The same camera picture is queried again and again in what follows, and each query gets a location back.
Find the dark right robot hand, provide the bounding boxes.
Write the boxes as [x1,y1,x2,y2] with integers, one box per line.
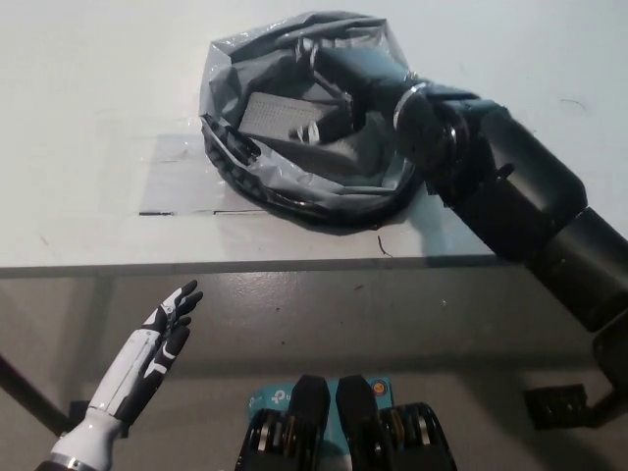
[288,41,419,148]

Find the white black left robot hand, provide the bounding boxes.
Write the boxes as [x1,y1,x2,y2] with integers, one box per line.
[85,279,205,428]

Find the grey mesh rectangular container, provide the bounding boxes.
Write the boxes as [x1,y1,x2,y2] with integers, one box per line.
[235,87,379,178]

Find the grey black plastic bag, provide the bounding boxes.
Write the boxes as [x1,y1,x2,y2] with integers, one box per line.
[198,12,443,232]

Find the black table leg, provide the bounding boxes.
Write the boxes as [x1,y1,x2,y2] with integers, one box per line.
[0,355,75,436]
[586,375,628,428]

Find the teal router box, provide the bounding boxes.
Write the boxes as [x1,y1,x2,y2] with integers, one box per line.
[246,378,393,447]

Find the clear tape patch on table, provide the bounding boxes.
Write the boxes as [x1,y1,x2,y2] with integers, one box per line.
[139,131,276,217]

